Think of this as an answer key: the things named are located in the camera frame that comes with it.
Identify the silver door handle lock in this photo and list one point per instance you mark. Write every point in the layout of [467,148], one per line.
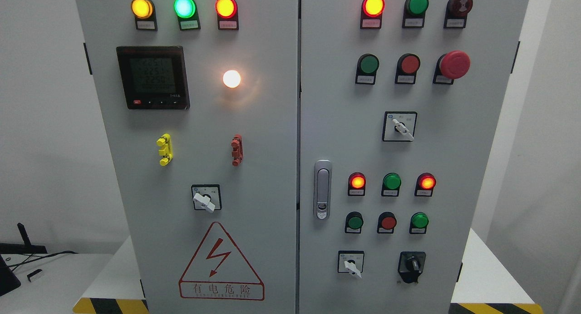
[322,185]

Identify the black object at left edge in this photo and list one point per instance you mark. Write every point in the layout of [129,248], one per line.
[8,280]

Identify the green lit indicator light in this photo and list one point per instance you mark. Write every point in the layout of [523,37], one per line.
[187,14]

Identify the red electric hazard warning sticker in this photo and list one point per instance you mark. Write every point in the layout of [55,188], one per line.
[219,270]

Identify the red lit indicator middle left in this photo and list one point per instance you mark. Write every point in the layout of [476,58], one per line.
[356,184]

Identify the yellow terminal connector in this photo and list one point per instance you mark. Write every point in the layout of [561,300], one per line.
[165,151]

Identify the green push button lower left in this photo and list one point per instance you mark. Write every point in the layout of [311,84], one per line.
[354,223]

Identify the white selector switch left door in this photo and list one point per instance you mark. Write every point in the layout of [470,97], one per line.
[206,197]

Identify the red emergency stop button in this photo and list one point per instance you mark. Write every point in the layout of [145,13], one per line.
[451,66]

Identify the dark red buzzer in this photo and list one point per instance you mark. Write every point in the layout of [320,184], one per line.
[456,13]

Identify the white lit indicator light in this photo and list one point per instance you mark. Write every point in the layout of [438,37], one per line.
[231,78]

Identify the white selector switch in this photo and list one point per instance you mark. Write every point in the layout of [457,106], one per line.
[350,262]
[399,126]

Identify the red push button upper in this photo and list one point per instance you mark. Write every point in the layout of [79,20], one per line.
[406,70]

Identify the red lit indicator light left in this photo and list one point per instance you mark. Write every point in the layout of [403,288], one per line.
[227,14]

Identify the green push button upper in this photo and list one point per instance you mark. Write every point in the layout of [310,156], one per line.
[366,69]

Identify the white selector switch upper right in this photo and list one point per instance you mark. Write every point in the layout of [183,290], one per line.
[399,126]

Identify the red push button lower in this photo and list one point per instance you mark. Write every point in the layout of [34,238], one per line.
[386,223]

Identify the red push button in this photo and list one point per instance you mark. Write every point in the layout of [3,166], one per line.
[406,70]
[386,223]

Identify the green indicator light middle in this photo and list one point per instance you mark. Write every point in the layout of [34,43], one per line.
[391,185]

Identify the grey right cabinet door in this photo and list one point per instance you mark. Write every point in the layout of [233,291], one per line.
[343,122]

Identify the yellow indicator light top left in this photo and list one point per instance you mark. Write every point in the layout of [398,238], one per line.
[144,14]

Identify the red lit indicator top right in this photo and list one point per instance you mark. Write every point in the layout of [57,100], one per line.
[371,14]

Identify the red terminal connector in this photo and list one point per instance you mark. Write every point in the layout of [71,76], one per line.
[237,150]

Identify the grey left cabinet door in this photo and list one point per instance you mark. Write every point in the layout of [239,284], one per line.
[258,197]

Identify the red lit indicator middle right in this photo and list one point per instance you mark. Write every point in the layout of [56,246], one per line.
[425,185]

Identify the small white usb adapter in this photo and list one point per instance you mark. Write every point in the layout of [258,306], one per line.
[34,275]

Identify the green indicator light top right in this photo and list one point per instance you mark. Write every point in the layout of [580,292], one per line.
[414,13]

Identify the green push button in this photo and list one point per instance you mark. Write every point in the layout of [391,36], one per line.
[366,69]
[418,223]
[354,223]

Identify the black digital power meter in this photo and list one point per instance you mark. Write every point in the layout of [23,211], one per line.
[154,77]

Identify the black rotary knob switch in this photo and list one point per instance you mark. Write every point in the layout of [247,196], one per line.
[411,265]

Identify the black device with antenna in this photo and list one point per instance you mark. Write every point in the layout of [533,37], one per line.
[25,248]

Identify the green push button lower right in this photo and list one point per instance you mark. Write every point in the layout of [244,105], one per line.
[418,223]

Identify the grey cabinet door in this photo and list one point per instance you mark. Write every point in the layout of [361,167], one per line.
[258,197]
[343,122]

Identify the white selector switch lower right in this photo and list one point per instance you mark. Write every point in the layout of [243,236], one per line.
[350,262]

